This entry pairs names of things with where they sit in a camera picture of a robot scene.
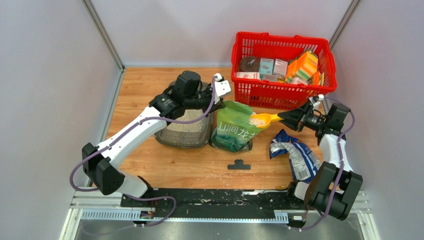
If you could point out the pink grey box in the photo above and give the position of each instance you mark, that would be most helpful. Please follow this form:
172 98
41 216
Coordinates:
280 68

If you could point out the yellow plastic scoop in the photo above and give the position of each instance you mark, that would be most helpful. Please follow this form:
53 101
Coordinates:
263 120

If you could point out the brown round item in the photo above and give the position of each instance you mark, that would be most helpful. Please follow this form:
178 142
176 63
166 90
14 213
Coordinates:
249 64

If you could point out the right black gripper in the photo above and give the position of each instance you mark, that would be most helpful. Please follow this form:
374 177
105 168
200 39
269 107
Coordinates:
294 118

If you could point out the black bag clip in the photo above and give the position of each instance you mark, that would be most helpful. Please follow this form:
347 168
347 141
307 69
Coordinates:
239 165

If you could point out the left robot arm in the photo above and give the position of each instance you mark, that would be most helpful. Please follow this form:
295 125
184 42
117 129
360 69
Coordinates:
101 162

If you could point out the teal small box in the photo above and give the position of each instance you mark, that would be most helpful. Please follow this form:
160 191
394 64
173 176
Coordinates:
266 66

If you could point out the blue crumpled bag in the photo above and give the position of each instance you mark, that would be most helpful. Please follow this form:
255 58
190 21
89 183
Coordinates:
303 162

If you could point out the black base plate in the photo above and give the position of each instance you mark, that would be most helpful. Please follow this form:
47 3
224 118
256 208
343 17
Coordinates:
245 204

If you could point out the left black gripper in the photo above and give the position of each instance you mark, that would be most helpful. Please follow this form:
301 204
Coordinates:
219 105

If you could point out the green litter bag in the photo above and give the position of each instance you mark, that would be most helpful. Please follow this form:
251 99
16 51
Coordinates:
233 131

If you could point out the pink flat box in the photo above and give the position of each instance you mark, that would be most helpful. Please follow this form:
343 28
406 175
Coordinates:
248 75

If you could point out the orange box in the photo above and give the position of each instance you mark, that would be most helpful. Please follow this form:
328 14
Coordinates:
303 67

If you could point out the grey litter box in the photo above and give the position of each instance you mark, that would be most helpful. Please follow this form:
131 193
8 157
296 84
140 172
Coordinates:
185 132

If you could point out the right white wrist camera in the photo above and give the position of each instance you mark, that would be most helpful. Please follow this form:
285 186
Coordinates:
315 101

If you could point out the red shopping basket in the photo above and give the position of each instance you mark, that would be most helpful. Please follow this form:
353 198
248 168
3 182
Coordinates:
273 95

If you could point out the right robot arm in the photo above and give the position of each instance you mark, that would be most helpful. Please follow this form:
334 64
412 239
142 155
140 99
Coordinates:
334 188

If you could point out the aluminium rail frame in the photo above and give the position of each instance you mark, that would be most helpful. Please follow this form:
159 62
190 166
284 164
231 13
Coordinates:
93 216

